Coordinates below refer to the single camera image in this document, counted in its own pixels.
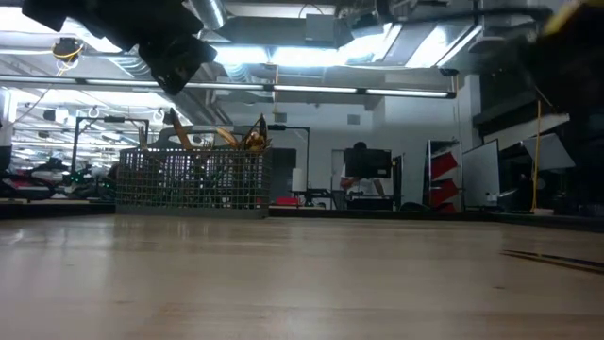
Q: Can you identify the white board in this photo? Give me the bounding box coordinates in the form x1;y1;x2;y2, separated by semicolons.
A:
461;139;501;210

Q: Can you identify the black gantry frame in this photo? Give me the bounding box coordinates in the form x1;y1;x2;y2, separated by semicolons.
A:
69;114;151;186

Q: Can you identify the hanging yellow cable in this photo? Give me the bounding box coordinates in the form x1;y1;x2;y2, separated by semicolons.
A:
529;98;543;213

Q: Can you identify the long ceiling light strip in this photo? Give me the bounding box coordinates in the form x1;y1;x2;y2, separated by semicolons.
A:
0;74;458;99

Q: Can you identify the bright ceiling light panel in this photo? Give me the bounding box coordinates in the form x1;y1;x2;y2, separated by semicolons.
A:
210;43;350;68

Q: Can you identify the grey plastic cutlery basket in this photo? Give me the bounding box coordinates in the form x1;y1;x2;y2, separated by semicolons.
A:
114;125;274;220

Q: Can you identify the black cabinet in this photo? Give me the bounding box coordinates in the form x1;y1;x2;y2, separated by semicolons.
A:
269;146;298;205

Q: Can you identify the red shelving rack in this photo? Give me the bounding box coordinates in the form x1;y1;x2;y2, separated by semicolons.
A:
427;138;462;213

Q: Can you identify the yellow ceiling cable reel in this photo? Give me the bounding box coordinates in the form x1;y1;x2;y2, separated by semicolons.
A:
50;36;87;66

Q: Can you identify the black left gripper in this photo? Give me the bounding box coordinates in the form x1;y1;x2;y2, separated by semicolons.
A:
138;32;219;96

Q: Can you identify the person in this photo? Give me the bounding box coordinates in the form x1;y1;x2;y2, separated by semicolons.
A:
338;140;387;210

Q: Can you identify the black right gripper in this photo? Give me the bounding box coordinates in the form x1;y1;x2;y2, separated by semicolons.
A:
520;4;604;120

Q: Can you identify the silver air duct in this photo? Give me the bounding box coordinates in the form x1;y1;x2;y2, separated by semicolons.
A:
188;0;228;30

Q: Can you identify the black monitor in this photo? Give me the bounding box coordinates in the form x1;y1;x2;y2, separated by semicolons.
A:
343;147;394;179

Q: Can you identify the gold spoon green handle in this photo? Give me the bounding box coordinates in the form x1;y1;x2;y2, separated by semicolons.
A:
241;131;265;153

